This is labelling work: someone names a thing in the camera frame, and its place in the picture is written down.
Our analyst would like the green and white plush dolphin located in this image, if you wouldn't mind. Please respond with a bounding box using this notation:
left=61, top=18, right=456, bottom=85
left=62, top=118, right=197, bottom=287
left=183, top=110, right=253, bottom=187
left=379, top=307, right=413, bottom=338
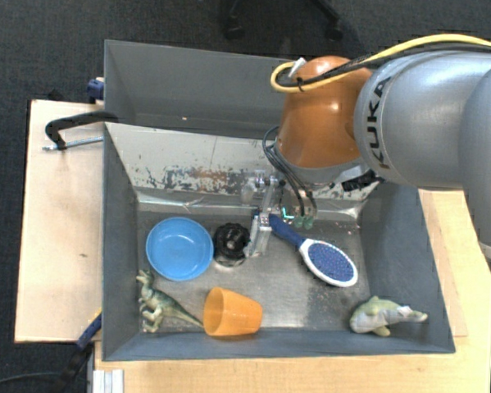
left=348, top=294, right=430, bottom=340

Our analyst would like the green toy dinosaur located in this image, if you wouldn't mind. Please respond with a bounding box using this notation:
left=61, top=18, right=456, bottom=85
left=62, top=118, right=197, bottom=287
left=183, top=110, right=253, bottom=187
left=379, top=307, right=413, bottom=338
left=133, top=269, right=207, bottom=336

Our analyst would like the black cylinder on white bracket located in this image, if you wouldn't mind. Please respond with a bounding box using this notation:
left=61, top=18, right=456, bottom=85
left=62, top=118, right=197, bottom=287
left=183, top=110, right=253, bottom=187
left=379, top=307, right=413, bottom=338
left=330, top=163, right=384, bottom=199

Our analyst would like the grey metal bin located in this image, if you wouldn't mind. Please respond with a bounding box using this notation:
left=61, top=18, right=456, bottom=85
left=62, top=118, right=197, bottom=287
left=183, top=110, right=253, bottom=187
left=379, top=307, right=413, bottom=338
left=87, top=39, right=472, bottom=381

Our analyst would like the orange plastic cup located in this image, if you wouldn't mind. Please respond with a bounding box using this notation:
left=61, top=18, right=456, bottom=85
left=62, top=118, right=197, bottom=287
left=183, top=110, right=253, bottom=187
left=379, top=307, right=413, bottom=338
left=202, top=286, right=266, bottom=340

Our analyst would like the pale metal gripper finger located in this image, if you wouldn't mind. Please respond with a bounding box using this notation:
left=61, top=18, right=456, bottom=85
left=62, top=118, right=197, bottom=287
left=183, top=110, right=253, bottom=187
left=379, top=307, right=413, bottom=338
left=247, top=215, right=262, bottom=260
left=257, top=214, right=275, bottom=258

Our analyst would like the blue and white hairbrush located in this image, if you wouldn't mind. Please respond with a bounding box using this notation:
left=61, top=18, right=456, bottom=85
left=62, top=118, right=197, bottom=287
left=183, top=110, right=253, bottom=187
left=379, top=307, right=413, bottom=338
left=264, top=212, right=362, bottom=289

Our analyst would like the blue bowl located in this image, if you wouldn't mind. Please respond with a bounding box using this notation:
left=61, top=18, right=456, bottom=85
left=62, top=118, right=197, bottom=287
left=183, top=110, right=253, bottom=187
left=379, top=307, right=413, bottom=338
left=143, top=214, right=216, bottom=284

